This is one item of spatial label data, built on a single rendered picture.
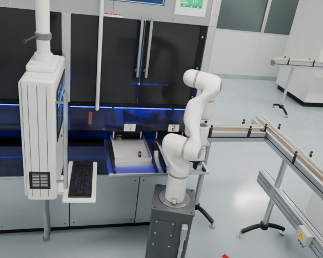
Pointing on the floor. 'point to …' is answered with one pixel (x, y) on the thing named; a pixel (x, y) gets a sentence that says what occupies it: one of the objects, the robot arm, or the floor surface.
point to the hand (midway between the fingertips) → (195, 166)
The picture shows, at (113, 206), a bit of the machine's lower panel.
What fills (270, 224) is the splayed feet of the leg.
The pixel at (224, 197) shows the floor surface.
